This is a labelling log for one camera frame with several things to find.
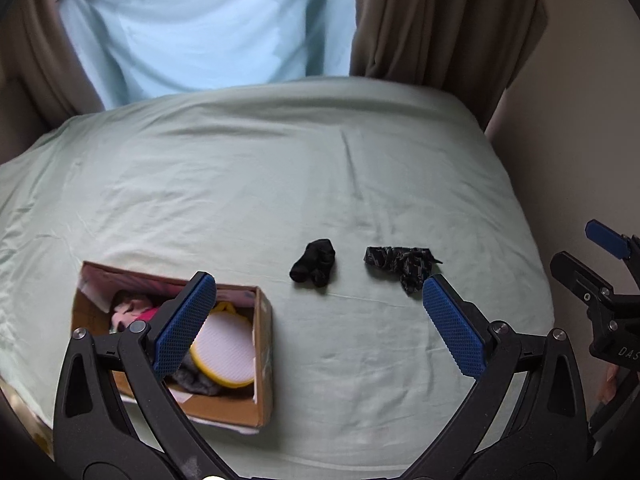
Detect pink sock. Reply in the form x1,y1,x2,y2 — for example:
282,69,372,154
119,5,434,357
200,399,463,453
110,296,157,333

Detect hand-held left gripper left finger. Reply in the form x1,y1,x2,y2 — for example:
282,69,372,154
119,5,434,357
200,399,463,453
52,271,236,480

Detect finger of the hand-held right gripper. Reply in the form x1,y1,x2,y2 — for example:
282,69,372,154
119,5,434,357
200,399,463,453
585,219,640,262
550,251,615,313

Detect light blue cloth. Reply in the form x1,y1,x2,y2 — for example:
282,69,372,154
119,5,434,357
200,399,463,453
57,0,361,111

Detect black patterned cloth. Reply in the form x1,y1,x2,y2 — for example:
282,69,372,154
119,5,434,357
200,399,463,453
363,245,444,297

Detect person's right hand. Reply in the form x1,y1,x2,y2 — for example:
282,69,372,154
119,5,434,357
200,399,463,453
596,362,624,406

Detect yellow round sponge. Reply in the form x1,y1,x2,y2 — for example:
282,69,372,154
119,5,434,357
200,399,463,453
190,301,256,390

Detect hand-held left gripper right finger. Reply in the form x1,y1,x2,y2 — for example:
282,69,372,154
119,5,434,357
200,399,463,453
405,274,589,480

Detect wide brown curtain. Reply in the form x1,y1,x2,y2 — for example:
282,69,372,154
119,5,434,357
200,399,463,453
348,0,549,131

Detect narrow brown curtain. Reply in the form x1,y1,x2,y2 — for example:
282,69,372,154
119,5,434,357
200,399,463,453
0,0,107,127

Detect cardboard box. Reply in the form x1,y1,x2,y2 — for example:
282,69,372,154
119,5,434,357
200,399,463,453
70,261,275,435

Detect grey fuzzy scrunchie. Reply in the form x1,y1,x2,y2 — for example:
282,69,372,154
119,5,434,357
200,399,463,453
167,360,226,396

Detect black sock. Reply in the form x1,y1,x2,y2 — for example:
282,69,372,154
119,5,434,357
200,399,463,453
289,239,337,288

